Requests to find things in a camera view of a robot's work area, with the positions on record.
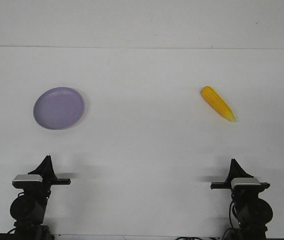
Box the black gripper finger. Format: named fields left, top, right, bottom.
left=48, top=155, right=57, bottom=178
left=28, top=155, right=49, bottom=174

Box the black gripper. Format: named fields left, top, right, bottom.
left=210, top=158, right=270, bottom=200

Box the purple round plate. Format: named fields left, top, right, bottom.
left=33, top=87, right=85, bottom=130

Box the yellow corn cob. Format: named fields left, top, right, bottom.
left=200, top=86, right=236, bottom=123

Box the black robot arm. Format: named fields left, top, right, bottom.
left=10, top=155, right=57, bottom=240
left=210, top=158, right=274, bottom=240

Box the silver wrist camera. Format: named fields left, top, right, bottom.
left=12, top=174, right=43, bottom=189
left=230, top=177, right=262, bottom=190

